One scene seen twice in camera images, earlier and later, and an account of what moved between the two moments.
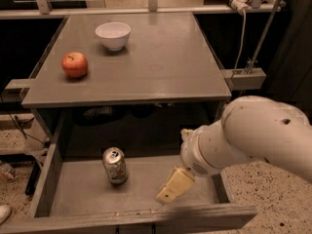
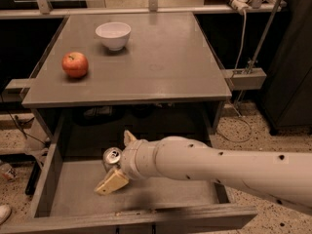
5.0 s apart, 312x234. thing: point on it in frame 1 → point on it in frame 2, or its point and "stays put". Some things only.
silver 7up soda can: [115, 165] stays put
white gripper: [192, 153] → [136, 160]
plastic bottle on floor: [7, 172] stays put
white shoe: [5, 213] stays put
